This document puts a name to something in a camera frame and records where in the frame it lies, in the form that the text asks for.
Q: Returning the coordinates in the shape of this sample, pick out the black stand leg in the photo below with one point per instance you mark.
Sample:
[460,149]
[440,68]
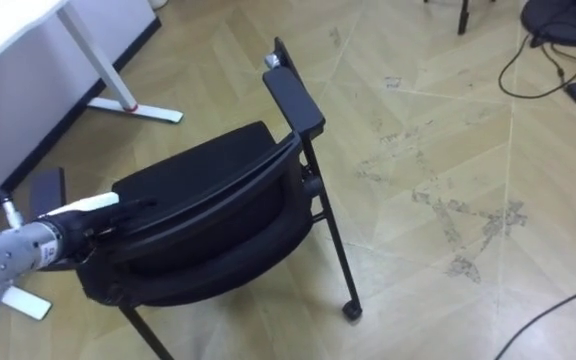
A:
[463,15]

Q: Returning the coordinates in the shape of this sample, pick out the black office chair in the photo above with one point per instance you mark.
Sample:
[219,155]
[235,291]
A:
[208,200]

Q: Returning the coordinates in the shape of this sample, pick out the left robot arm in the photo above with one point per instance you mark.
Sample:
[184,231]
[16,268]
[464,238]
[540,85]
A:
[8,252]

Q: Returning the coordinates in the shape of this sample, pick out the white desk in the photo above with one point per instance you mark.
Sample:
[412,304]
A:
[28,60]

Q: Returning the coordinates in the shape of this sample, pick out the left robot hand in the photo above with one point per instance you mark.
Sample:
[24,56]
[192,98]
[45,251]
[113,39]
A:
[80,220]

